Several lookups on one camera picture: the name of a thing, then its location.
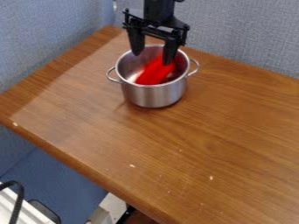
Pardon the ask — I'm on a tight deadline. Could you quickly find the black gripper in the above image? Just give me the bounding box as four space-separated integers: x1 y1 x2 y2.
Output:
123 0 190 65

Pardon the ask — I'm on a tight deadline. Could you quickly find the red plastic block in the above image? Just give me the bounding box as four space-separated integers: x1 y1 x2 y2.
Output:
135 56 175 85

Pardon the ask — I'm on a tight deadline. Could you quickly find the white appliance with black part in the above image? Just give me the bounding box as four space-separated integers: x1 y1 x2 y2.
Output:
0 182 62 224

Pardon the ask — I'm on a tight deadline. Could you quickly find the metal pot with handles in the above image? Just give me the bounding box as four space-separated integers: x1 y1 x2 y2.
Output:
106 44 201 109

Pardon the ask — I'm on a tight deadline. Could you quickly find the white table leg bracket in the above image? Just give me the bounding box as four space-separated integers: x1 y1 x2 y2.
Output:
84 192 136 224

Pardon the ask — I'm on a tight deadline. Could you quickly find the black cable loop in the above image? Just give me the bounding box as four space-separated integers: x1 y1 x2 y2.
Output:
0 179 26 224

